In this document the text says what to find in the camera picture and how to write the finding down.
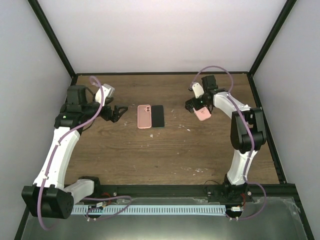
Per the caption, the pink ring-stand phone case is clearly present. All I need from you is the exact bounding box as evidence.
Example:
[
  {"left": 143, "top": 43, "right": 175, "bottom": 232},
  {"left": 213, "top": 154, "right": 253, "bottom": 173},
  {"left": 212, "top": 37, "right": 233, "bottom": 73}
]
[{"left": 194, "top": 106, "right": 211, "bottom": 121}]

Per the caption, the plain pink phone case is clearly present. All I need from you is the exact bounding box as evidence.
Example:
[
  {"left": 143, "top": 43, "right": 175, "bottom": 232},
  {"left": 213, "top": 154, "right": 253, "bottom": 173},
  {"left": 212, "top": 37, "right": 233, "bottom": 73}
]
[{"left": 137, "top": 104, "right": 152, "bottom": 129}]

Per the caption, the black screen smartphone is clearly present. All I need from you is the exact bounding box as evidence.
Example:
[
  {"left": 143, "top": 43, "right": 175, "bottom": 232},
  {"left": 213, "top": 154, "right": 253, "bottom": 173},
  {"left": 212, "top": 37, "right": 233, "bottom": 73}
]
[{"left": 151, "top": 105, "right": 165, "bottom": 128}]

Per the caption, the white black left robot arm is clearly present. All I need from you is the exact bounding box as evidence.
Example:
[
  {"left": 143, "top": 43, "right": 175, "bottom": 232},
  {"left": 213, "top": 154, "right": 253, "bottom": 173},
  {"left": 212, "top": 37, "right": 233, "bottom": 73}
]
[{"left": 21, "top": 84, "right": 128, "bottom": 219}]

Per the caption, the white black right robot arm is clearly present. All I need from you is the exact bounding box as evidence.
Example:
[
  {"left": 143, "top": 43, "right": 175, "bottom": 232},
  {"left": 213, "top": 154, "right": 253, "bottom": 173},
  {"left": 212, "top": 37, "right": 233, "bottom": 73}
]
[{"left": 185, "top": 75, "right": 267, "bottom": 202}]

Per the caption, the light blue slotted strip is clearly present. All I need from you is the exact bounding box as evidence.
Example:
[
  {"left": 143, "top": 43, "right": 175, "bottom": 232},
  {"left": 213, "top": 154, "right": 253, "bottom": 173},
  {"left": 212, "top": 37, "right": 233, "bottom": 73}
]
[{"left": 71, "top": 205, "right": 226, "bottom": 216}]

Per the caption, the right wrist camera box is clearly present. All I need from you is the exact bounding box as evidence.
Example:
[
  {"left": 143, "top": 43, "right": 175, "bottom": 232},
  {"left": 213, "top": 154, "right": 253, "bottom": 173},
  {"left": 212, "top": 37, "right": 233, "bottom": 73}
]
[{"left": 189, "top": 82, "right": 205, "bottom": 99}]

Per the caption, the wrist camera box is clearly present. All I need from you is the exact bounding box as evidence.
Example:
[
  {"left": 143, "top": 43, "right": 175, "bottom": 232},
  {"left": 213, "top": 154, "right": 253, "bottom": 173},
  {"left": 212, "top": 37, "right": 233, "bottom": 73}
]
[
  {"left": 94, "top": 84, "right": 115, "bottom": 106},
  {"left": 189, "top": 82, "right": 205, "bottom": 99}
]

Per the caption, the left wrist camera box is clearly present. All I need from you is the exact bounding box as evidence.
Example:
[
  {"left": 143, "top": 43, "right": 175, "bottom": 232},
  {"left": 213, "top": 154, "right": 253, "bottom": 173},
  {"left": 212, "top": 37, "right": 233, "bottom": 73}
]
[{"left": 94, "top": 84, "right": 115, "bottom": 106}]

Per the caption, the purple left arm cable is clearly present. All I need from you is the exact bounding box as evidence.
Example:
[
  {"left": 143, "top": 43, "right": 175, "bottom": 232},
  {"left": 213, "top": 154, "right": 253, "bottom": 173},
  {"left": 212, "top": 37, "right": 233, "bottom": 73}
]
[{"left": 36, "top": 75, "right": 133, "bottom": 231}]

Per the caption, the black enclosure frame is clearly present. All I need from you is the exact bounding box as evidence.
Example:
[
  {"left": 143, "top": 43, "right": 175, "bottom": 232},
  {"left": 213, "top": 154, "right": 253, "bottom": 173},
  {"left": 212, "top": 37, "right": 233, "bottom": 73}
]
[{"left": 13, "top": 0, "right": 316, "bottom": 240}]

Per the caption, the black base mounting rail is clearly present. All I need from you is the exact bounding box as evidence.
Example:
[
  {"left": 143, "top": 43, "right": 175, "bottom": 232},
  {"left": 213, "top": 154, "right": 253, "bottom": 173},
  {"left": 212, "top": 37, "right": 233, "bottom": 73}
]
[{"left": 94, "top": 184, "right": 298, "bottom": 203}]

